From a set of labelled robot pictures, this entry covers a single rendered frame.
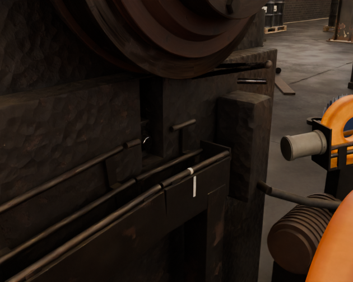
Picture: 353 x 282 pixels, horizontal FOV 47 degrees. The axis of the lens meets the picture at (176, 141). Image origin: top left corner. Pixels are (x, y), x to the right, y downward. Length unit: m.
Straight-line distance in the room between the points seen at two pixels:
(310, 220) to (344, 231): 0.69
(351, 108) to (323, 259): 0.77
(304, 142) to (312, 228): 0.19
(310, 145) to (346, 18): 8.60
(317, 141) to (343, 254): 0.73
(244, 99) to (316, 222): 0.32
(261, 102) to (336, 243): 0.61
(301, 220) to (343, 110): 0.27
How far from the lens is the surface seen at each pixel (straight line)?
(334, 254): 0.28
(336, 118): 1.01
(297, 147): 0.97
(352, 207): 0.30
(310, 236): 0.94
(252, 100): 0.86
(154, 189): 0.66
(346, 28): 9.54
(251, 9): 0.63
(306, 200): 0.96
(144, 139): 0.77
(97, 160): 0.67
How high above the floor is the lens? 1.01
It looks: 20 degrees down
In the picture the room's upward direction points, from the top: straight up
